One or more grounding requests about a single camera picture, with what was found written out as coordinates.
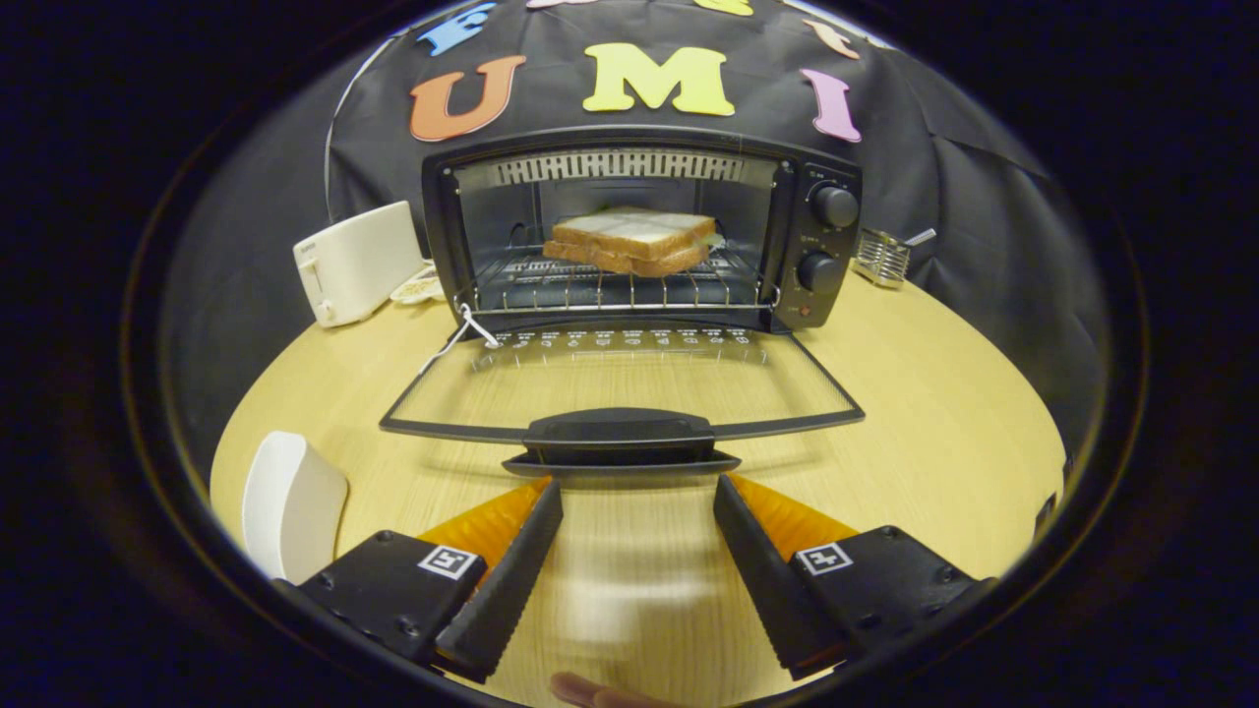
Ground white bread toaster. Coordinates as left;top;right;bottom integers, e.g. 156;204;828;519
292;201;426;328

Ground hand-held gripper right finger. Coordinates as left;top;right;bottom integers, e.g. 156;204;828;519
713;473;996;681

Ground metal wire basket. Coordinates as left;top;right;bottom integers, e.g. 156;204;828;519
852;227;937;289

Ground white cable tie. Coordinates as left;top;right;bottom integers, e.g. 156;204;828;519
418;303;501;377

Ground black toaster oven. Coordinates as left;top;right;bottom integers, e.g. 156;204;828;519
379;125;867;480

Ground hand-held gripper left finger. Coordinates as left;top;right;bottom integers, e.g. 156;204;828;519
275;478;566;685

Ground white oblong plate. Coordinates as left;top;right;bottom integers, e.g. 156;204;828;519
241;431;349;585

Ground toast sandwich with lettuce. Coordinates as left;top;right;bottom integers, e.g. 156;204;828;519
542;207;724;278

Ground black backdrop cloth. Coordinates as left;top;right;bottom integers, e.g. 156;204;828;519
157;0;1108;463

